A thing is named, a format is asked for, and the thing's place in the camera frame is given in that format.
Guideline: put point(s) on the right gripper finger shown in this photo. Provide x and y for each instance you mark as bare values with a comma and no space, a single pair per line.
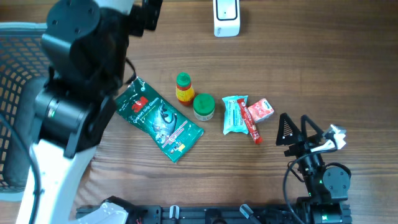
288,132
317,137

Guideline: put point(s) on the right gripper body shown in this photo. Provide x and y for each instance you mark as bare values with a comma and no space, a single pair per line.
299,149

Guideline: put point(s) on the red stick sachet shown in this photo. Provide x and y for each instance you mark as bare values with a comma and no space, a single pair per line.
250,124

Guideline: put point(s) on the red white small packet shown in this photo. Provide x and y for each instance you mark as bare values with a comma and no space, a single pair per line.
261,110

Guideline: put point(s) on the teal snack packet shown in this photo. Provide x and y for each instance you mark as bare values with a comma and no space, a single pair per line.
233,121

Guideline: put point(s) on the green lid jar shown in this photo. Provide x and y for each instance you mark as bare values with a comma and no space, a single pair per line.
204,106

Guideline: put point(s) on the yellow red sauce bottle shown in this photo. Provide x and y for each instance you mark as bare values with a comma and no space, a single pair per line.
184,89

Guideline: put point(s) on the green 3M gloves packet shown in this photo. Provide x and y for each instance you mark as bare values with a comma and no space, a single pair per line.
143,107

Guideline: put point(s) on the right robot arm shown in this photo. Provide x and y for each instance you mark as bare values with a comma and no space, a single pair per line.
327,184

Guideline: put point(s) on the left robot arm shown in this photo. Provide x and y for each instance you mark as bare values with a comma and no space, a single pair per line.
86,43

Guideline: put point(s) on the white barcode scanner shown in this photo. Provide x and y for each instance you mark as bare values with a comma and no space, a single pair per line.
226,14

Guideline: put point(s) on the grey plastic mesh basket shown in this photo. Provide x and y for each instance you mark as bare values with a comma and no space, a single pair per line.
24,69

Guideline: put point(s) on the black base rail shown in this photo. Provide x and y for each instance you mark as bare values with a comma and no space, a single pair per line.
268,214

